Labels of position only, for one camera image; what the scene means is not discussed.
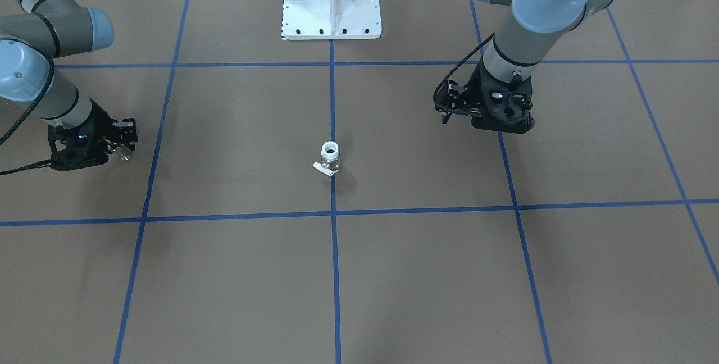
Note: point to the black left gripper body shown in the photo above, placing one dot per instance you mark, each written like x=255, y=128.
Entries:
x=473, y=82

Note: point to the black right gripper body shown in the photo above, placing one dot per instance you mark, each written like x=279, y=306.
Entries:
x=100, y=122

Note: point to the chrome elbow pipe fitting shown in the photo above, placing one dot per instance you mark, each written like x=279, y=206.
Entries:
x=123, y=152

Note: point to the brass PPR valve white ends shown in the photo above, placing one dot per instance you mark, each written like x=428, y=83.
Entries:
x=330, y=159

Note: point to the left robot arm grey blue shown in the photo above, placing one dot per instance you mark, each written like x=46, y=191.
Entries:
x=528, y=31

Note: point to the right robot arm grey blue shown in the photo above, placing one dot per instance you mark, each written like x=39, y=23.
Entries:
x=47, y=30

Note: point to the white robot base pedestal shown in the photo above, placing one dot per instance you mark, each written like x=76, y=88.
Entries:
x=331, y=20

